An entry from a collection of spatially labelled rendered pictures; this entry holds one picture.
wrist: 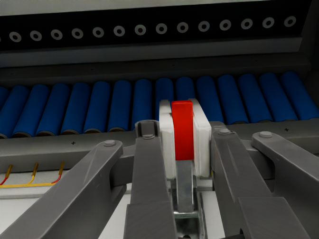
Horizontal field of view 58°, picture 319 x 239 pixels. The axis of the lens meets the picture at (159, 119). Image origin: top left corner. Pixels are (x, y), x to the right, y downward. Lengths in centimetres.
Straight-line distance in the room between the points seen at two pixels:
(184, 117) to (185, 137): 1
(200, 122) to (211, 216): 8
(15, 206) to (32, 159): 4
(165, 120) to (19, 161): 13
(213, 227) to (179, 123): 8
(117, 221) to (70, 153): 6
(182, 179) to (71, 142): 10
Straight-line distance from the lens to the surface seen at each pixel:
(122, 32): 29
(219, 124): 17
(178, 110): 16
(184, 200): 19
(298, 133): 24
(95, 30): 30
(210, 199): 22
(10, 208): 25
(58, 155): 23
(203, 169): 15
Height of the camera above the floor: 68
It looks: 23 degrees down
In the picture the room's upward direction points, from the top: 3 degrees counter-clockwise
